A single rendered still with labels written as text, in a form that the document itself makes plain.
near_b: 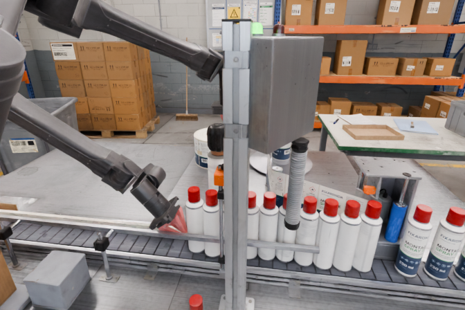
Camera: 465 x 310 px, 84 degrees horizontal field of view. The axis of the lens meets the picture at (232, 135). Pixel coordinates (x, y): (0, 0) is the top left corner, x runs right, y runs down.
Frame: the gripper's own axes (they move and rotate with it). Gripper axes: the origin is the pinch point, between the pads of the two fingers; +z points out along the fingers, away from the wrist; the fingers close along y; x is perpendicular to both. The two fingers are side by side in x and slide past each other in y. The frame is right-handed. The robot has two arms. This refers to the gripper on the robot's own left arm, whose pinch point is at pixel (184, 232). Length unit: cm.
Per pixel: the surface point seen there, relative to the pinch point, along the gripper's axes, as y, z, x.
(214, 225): -2.7, 1.4, -11.3
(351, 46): 362, 59, -134
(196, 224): -1.8, -1.0, -6.6
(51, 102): 207, -126, 188
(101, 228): -4.0, -16.3, 16.6
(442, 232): -1, 35, -58
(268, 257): -2.1, 18.8, -16.7
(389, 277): -3, 40, -41
